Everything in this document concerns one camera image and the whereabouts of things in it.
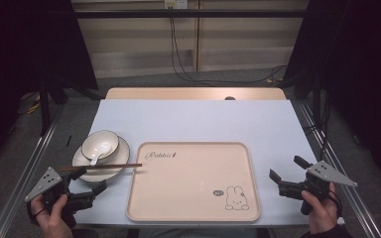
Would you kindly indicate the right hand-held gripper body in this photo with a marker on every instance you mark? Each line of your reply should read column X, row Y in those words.
column 324, row 173

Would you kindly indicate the white ceramic spoon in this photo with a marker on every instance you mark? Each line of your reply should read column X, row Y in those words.
column 103, row 148

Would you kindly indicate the black curtain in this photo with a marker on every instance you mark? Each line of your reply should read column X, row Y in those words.
column 23, row 43
column 360, row 66

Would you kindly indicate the white bowl with dark rim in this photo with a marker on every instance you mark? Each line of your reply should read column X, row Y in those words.
column 96, row 142

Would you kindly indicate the person's right hand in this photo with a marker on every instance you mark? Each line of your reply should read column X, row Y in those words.
column 324, row 214

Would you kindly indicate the person's left hand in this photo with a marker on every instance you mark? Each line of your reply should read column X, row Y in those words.
column 53, row 221

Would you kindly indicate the person's grey clothing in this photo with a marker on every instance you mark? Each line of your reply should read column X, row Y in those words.
column 195, row 233

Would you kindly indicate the white plate with dark rim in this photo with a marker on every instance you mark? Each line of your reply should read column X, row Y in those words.
column 120, row 155

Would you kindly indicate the brown wooden chopstick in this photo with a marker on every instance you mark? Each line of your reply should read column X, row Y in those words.
column 112, row 165

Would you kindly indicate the light wooden table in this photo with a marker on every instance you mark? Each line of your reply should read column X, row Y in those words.
column 178, row 93

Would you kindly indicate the person's dark sleeve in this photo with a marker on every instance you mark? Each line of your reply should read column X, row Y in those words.
column 337, row 233

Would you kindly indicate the black metal stand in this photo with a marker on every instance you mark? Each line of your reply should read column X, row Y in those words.
column 44, row 109

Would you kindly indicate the pale blue table mat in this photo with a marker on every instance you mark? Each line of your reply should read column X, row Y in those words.
column 195, row 122

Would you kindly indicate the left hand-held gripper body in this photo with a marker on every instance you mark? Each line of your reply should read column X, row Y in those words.
column 46, row 183

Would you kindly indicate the beige tray with rabbit print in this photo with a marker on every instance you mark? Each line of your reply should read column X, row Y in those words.
column 191, row 185

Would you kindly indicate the aluminium frame rail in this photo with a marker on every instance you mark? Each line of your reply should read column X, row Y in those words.
column 354, row 198
column 23, row 175

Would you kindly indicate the black horizontal frame bar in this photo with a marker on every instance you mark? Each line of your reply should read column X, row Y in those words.
column 178, row 13

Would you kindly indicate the white wall socket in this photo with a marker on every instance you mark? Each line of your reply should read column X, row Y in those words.
column 176, row 3

